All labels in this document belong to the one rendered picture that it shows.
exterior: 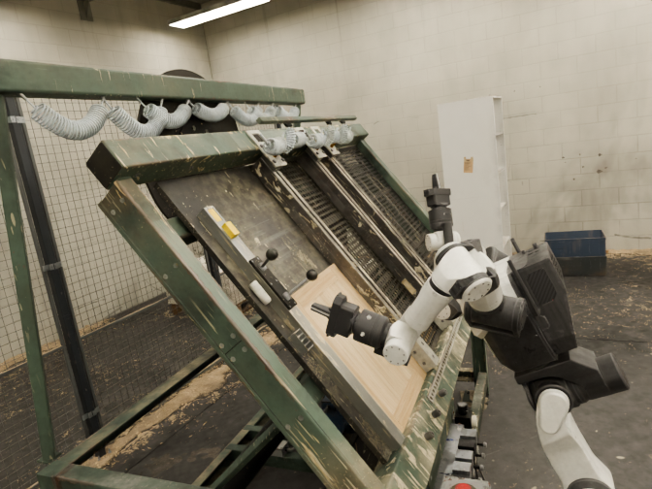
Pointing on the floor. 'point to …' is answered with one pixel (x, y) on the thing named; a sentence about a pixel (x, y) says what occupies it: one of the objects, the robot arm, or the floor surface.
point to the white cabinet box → (476, 170)
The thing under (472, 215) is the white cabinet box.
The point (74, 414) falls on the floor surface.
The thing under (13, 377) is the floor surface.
